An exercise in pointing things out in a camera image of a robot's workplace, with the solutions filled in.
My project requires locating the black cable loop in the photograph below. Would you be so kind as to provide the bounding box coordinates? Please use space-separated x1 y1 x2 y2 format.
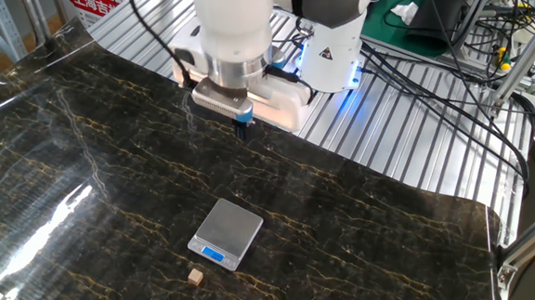
270 16 315 53

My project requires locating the grey metal pole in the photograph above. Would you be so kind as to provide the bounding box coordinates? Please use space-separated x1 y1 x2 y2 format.
20 0 58 52

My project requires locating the green cutting mat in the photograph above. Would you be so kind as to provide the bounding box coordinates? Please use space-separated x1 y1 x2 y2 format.
359 0 458 64

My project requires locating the yellow handled screwdriver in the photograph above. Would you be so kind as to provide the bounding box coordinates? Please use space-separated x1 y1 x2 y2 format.
495 45 513 72

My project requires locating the black pouch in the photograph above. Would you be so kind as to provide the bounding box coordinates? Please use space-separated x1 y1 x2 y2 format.
401 0 481 54

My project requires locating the silver digital scale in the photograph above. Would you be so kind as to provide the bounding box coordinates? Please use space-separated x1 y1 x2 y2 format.
184 195 268 275

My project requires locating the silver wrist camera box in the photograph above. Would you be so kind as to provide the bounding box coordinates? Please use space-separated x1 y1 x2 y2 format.
190 74 255 126

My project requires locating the aluminium frame bracket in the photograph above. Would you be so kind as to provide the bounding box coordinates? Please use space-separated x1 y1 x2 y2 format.
491 196 535 293

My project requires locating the red and white sign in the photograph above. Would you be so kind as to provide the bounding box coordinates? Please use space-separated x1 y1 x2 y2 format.
68 0 125 28

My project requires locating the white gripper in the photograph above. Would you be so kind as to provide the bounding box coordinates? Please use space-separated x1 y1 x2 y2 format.
169 26 317 145

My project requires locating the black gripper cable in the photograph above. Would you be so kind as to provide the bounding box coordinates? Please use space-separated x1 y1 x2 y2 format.
127 0 198 93

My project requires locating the small wooden cube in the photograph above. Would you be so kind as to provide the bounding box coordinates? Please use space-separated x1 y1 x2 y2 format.
187 267 205 287

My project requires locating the thick black cable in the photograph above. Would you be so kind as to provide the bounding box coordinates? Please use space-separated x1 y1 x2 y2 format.
359 32 531 205

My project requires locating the black cable with plug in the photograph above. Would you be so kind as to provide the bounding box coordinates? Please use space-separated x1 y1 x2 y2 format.
358 59 499 117

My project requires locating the black marble pattern mat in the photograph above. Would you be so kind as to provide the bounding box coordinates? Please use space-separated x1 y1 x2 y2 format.
0 0 508 300

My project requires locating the aluminium frame post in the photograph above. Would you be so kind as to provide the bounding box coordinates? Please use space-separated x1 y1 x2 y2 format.
482 21 535 114
447 0 509 56

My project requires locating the white crumpled tissue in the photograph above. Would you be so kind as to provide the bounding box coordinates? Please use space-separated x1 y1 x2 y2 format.
389 0 422 27

